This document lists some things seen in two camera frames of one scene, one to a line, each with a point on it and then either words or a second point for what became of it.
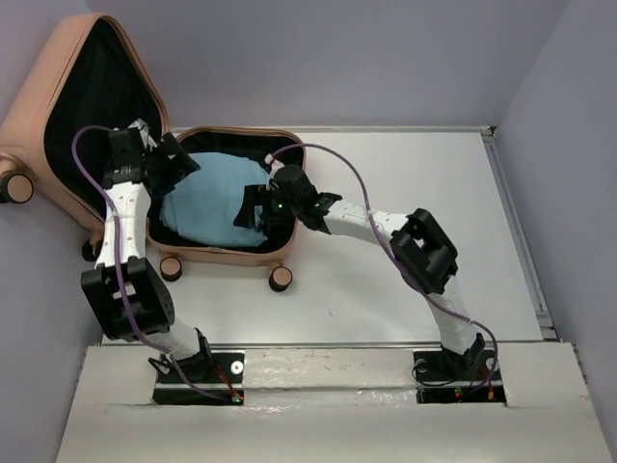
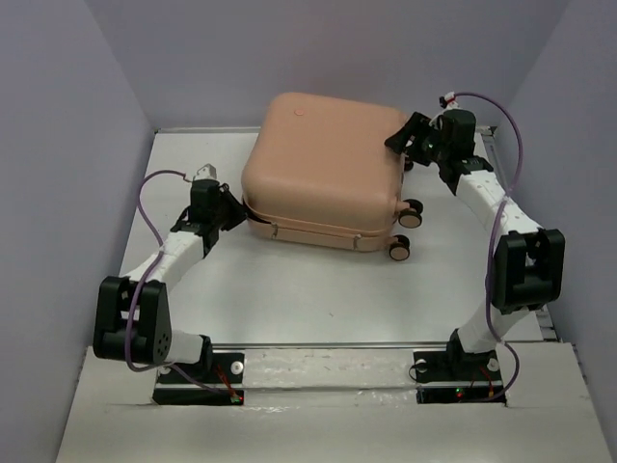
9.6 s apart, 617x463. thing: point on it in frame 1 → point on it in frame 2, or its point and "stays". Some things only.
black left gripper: x=178 y=165 → x=239 y=212
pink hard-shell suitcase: x=53 y=137 → x=317 y=169
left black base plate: x=211 y=367 stays
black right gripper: x=257 y=194 → x=415 y=126
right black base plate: x=438 y=366 stays
